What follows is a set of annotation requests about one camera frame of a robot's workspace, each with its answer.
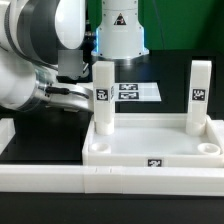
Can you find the white front fence bar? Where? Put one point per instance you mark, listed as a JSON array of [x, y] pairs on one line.
[[112, 180]]

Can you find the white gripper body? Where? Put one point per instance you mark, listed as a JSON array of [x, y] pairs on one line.
[[70, 96]]

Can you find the white marker base plate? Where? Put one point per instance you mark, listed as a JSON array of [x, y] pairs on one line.
[[137, 92]]

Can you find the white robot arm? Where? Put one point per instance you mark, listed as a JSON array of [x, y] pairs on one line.
[[42, 46]]

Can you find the white desk top tray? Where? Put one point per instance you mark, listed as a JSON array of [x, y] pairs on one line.
[[155, 140]]

